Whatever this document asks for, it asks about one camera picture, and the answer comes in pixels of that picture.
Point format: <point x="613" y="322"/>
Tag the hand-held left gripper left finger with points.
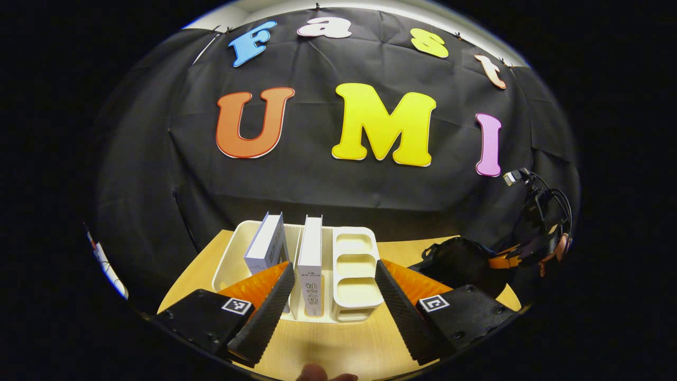
<point x="264" y="317"/>

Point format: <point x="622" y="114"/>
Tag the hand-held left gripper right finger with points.
<point x="404" y="317"/>

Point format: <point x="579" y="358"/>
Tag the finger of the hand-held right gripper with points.
<point x="505" y="260"/>

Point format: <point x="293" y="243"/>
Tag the blue schoolbag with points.
<point x="460" y="262"/>

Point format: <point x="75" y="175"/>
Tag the white plastic bookshelf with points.
<point x="354" y="275"/>

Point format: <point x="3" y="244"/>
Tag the grey book with black square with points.
<point x="264" y="243"/>

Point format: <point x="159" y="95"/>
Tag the white patterned book red figure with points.
<point x="310" y="254"/>

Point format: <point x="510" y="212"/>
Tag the white printed sign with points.
<point x="108" y="267"/>

